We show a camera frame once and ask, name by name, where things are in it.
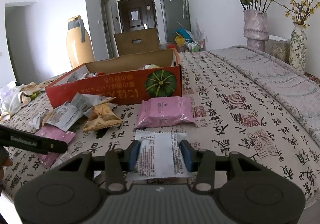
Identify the calligraphy print tablecloth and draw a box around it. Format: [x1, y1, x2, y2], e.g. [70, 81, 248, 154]
[1, 52, 319, 206]

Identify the grey refrigerator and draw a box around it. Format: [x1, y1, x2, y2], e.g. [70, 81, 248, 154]
[160, 0, 190, 44]

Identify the grey white snack packet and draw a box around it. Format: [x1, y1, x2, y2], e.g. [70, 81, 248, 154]
[29, 93, 109, 131]

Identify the yellow thermos jug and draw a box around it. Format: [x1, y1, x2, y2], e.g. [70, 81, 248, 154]
[66, 15, 94, 69]

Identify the floral ceramic vase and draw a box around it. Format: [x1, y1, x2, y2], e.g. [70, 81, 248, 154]
[289, 24, 308, 73]

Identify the orange pumpkin cardboard box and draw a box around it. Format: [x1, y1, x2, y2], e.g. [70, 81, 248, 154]
[46, 49, 182, 108]

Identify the grey quilted blanket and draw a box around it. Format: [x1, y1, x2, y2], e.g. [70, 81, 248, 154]
[210, 46, 319, 144]

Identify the orange cracker snack packet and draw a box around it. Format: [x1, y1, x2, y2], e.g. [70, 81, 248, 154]
[83, 98, 122, 132]

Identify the dark brown door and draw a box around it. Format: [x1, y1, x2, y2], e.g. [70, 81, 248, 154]
[118, 0, 157, 32]

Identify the small pink snack packet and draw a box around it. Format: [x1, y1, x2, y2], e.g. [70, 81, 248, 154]
[35, 124, 75, 169]

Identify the pink textured vase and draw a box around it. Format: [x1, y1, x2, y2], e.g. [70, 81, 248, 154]
[244, 9, 269, 52]

